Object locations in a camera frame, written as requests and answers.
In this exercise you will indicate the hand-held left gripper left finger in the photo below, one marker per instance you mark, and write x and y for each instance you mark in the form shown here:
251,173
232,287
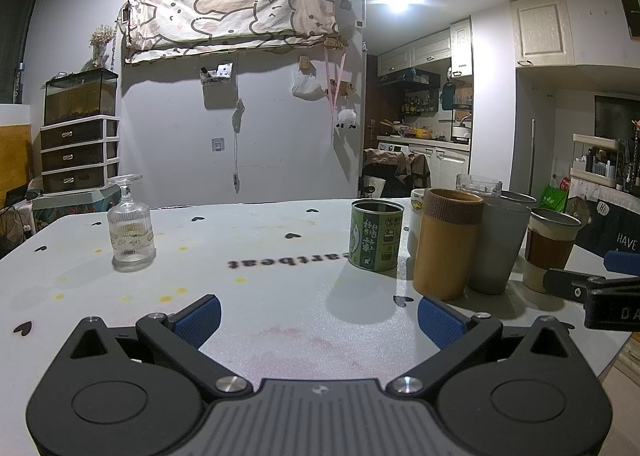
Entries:
199,322

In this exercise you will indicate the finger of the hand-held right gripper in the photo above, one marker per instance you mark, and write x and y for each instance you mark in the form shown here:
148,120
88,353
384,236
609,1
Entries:
622,263
570,282

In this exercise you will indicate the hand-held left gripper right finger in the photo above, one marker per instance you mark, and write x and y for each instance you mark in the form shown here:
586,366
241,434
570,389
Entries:
441,325

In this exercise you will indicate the clear ribbed glass cup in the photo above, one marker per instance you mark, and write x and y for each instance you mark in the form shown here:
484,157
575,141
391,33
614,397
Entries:
130,231

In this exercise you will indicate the cup with brown sleeve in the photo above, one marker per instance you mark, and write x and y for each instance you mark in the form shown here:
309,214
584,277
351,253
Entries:
547,251

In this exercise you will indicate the bamboo cup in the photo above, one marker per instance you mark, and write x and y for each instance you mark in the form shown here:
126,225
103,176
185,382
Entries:
445,248

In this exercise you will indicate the tall grey cup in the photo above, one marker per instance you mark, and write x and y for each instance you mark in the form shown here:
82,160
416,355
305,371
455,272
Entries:
497,251

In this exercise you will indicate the short grey cup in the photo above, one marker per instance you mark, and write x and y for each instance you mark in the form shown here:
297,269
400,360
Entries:
520,198

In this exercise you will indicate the white cup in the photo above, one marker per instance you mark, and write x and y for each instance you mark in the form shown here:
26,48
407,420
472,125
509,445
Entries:
414,231

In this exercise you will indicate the black printed cloth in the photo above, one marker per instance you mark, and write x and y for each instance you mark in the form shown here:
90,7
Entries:
615,228

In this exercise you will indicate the green shopping bag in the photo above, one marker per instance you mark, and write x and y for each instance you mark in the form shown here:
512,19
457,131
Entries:
552,198

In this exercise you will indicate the white storage rack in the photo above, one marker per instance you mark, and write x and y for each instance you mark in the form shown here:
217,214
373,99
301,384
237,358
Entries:
597,158

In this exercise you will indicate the green tin can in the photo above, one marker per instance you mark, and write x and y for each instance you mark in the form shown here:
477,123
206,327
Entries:
376,237

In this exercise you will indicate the clear glass tumbler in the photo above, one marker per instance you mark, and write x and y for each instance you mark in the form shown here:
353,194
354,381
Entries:
477,184

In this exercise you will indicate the white paper bag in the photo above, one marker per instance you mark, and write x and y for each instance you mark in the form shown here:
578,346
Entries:
373,187

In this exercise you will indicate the chair with brown jacket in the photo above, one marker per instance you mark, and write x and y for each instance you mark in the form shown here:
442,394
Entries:
400,171

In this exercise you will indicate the white kettle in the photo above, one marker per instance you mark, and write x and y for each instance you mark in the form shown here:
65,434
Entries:
462,130

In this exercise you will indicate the yellow pot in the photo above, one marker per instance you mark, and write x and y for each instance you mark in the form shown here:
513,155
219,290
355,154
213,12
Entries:
421,132

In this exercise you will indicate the white drawer unit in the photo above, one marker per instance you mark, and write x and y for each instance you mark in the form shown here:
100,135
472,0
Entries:
75,156

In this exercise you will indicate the white plush toy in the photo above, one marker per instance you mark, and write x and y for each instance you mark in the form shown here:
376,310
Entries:
346,118

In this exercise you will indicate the wooden board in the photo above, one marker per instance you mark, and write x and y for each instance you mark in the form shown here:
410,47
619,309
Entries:
15,161

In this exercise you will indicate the glass fish tank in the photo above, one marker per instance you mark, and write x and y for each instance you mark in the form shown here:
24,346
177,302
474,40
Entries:
77,98

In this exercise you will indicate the white hanging bag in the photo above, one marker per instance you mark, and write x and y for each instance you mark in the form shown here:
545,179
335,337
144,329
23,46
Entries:
305,85

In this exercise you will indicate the white kitchen cabinets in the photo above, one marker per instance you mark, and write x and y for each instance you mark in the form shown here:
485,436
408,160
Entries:
425,48

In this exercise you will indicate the dried flowers in vase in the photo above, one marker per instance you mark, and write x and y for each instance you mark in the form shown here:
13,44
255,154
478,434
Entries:
101,43

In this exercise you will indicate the printed bear blanket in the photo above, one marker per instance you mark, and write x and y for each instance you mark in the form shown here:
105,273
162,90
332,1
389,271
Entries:
225,13

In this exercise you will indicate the white wall cabinet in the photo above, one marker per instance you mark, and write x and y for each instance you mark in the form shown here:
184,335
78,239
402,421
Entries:
542,28

